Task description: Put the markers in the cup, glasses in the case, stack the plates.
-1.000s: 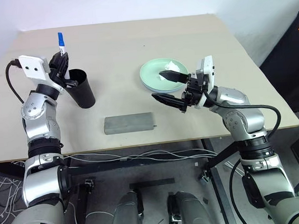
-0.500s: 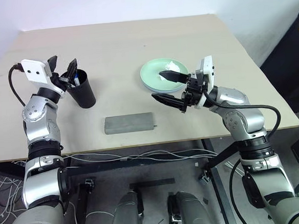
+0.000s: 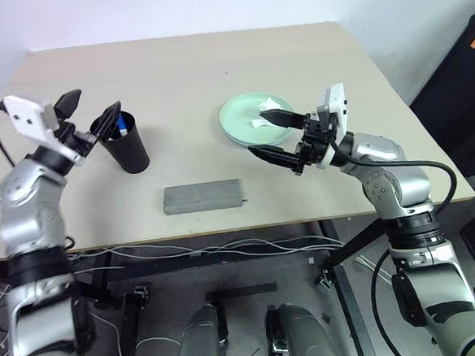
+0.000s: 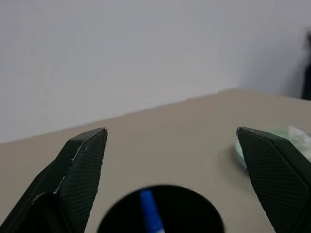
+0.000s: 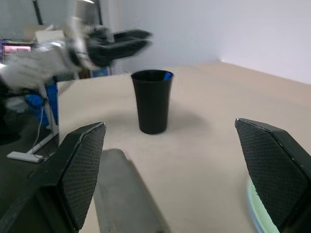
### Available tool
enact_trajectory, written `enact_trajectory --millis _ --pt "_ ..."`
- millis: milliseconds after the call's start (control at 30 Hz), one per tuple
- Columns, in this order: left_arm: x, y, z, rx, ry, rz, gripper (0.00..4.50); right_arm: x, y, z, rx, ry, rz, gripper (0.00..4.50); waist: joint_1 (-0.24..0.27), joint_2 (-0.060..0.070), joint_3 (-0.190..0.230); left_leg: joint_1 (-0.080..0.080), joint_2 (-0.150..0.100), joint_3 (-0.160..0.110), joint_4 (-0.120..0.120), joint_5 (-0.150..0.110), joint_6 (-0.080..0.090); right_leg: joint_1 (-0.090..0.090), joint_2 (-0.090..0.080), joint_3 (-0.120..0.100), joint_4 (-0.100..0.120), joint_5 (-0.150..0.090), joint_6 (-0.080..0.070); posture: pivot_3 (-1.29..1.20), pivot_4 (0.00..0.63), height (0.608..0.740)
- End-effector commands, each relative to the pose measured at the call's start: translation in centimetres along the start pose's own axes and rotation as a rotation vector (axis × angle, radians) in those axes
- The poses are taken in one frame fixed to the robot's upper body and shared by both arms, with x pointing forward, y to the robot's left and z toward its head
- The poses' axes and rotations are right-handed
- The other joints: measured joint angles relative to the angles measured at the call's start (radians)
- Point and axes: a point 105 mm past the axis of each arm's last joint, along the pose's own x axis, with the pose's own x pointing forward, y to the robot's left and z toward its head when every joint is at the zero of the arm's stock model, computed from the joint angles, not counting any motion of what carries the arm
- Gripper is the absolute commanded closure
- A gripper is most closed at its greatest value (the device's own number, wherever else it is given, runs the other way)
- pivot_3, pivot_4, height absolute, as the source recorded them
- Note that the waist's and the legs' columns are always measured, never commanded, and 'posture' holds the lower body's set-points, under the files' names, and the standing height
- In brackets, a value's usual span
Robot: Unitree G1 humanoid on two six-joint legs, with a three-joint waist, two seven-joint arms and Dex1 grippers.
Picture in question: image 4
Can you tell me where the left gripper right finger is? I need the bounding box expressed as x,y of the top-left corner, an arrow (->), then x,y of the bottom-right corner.
236,126 -> 311,233

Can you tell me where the light green plate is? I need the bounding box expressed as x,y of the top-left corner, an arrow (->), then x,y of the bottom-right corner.
232,125 -> 311,173

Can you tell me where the black paper cup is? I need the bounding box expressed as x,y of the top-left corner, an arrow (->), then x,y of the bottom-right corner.
97,184 -> 225,233

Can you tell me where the black bag with orange tag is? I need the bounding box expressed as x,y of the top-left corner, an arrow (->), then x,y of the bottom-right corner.
300,31 -> 311,100

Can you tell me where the white marker blue cap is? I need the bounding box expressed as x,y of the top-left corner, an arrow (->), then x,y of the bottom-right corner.
139,190 -> 166,233

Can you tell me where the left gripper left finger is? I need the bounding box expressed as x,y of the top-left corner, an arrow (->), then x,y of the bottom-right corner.
0,127 -> 109,233

